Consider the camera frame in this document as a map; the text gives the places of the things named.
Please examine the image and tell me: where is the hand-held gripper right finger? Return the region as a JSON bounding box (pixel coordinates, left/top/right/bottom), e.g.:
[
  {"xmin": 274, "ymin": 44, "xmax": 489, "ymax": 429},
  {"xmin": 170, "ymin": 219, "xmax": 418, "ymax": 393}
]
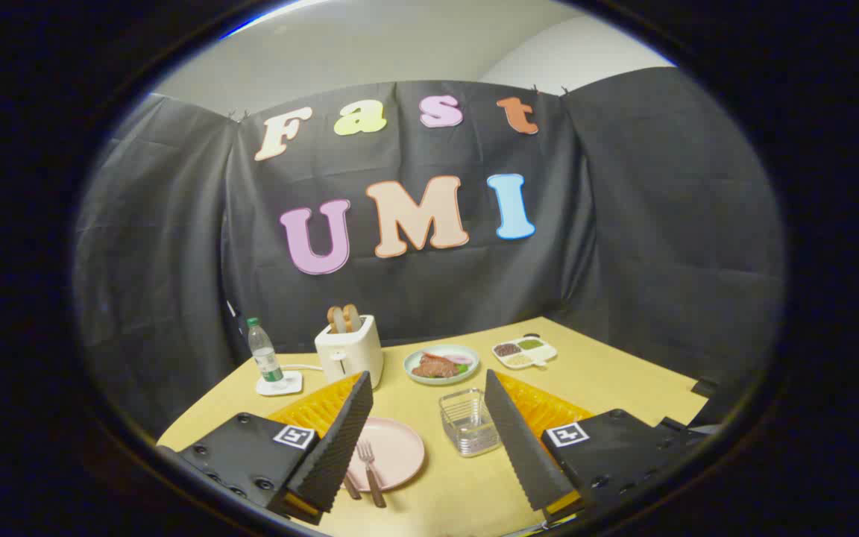
[{"xmin": 483, "ymin": 368, "xmax": 710, "ymax": 524}]

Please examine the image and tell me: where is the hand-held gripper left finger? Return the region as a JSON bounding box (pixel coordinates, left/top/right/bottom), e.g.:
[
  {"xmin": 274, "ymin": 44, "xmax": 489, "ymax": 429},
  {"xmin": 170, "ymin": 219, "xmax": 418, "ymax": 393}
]
[{"xmin": 155, "ymin": 371, "xmax": 374, "ymax": 527}]

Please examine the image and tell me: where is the wooden handled fork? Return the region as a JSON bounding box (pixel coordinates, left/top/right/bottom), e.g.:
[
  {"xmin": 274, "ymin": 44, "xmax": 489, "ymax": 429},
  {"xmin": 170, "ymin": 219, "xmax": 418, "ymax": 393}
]
[{"xmin": 356, "ymin": 440, "xmax": 387, "ymax": 509}]

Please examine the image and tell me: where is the pink plate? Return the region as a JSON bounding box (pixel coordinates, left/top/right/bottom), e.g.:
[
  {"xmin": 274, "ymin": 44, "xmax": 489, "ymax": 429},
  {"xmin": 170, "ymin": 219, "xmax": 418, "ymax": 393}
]
[{"xmin": 343, "ymin": 417, "xmax": 427, "ymax": 493}]

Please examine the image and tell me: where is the white square coaster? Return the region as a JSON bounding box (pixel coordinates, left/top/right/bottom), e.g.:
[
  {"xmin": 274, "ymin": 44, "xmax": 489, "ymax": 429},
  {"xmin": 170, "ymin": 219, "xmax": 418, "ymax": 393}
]
[{"xmin": 255, "ymin": 371, "xmax": 303, "ymax": 397}]

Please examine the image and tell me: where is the white toaster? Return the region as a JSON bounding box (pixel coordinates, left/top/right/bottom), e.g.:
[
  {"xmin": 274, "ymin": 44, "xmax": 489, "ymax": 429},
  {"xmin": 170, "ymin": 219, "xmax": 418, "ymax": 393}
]
[{"xmin": 315, "ymin": 315, "xmax": 385, "ymax": 390}]

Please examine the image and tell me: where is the white divided sauce dish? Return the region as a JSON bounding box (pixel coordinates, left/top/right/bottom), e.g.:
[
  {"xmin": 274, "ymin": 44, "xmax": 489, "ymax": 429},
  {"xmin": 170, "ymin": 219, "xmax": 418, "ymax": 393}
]
[{"xmin": 491, "ymin": 335, "xmax": 558, "ymax": 371}]

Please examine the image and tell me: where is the pale green plate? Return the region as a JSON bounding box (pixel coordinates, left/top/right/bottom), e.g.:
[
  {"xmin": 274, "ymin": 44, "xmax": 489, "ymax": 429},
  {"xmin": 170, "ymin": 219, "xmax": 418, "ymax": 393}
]
[{"xmin": 403, "ymin": 344, "xmax": 481, "ymax": 386}]

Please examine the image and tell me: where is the clear plastic water bottle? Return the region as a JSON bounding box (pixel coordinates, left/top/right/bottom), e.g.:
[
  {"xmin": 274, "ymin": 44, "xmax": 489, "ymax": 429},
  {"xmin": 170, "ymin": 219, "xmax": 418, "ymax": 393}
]
[{"xmin": 245, "ymin": 317, "xmax": 285, "ymax": 385}]

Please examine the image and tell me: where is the brown steak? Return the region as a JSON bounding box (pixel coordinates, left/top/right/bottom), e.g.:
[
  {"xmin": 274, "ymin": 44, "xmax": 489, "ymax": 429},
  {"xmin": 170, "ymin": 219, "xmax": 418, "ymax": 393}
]
[{"xmin": 411, "ymin": 353, "xmax": 460, "ymax": 379}]

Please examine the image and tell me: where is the dark object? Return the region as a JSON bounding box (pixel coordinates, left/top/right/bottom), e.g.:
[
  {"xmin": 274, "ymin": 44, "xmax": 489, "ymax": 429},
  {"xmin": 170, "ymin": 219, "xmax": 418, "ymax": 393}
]
[{"xmin": 690, "ymin": 379, "xmax": 729, "ymax": 430}]

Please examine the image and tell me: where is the black backdrop cloth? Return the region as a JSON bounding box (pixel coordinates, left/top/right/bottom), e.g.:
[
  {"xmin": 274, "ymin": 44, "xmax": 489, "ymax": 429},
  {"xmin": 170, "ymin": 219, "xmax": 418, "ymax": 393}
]
[{"xmin": 72, "ymin": 67, "xmax": 787, "ymax": 441}]

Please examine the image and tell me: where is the metal wire cutlery basket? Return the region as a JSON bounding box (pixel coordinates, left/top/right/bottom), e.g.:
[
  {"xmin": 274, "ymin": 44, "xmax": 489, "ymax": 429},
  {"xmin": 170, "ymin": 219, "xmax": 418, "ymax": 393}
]
[{"xmin": 438, "ymin": 388, "xmax": 505, "ymax": 457}]

